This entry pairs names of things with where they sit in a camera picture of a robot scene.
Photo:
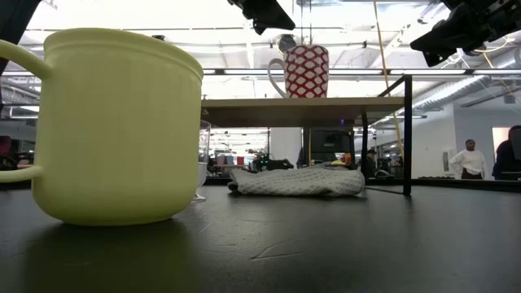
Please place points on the white knitted cloth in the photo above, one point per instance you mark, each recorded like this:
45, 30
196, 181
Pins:
297, 183

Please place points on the black background robot arm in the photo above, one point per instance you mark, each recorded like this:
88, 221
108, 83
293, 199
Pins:
272, 164

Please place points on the black metal table frame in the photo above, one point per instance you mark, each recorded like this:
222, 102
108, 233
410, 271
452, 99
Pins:
447, 183

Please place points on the yellow plastic mug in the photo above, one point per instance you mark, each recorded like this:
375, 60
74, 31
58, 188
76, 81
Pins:
114, 122

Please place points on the black hanging device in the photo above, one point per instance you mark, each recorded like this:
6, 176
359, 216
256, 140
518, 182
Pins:
287, 40
158, 37

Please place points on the white wall box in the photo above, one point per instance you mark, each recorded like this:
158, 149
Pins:
446, 160

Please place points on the red white patterned mug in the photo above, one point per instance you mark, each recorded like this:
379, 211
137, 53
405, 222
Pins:
307, 73

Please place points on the black table mat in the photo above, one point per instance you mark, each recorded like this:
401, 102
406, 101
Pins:
325, 244

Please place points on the wooden shelf with black legs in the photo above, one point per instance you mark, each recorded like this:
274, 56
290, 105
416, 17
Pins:
301, 106

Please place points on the person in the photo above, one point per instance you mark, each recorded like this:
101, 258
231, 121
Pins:
504, 158
371, 160
470, 160

